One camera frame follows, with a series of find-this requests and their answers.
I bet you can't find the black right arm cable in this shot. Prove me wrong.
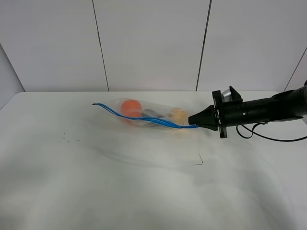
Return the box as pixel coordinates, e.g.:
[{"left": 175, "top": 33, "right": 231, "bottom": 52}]
[{"left": 235, "top": 121, "right": 307, "bottom": 142}]

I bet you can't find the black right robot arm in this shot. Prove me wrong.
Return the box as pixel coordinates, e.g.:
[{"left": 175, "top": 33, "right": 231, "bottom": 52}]
[{"left": 188, "top": 84, "right": 307, "bottom": 142}]

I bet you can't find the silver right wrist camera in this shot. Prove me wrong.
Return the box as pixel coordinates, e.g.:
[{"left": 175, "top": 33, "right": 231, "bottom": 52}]
[{"left": 221, "top": 86, "right": 243, "bottom": 102}]

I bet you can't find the orange toy fruit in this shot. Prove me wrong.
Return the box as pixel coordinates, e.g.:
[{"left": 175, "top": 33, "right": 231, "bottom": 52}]
[{"left": 120, "top": 99, "right": 142, "bottom": 117}]

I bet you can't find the clear blue-zip file bag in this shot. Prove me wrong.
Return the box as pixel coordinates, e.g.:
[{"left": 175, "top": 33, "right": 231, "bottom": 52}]
[{"left": 93, "top": 98, "right": 199, "bottom": 129}]

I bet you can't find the yellow toy pear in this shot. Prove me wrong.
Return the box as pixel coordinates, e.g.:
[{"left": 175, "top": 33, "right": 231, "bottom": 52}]
[{"left": 169, "top": 108, "right": 189, "bottom": 126}]

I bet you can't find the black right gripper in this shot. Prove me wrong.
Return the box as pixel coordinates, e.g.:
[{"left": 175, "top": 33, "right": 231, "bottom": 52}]
[{"left": 188, "top": 91, "right": 242, "bottom": 138}]

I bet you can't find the purple toy eggplant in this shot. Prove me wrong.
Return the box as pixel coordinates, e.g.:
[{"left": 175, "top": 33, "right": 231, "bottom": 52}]
[{"left": 140, "top": 109, "right": 165, "bottom": 127}]

